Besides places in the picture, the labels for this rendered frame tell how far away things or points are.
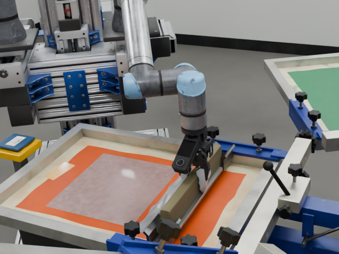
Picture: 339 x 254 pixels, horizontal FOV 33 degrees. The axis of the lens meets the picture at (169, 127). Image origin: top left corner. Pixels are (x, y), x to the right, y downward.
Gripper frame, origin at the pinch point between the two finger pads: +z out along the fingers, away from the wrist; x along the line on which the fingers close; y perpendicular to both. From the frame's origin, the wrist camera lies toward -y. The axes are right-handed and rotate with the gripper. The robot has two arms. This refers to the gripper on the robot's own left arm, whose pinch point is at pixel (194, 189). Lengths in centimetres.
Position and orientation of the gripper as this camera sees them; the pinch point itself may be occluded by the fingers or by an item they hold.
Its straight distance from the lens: 167.1
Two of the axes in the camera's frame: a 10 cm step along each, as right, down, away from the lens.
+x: -9.0, -1.4, 4.1
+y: 4.3, -4.4, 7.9
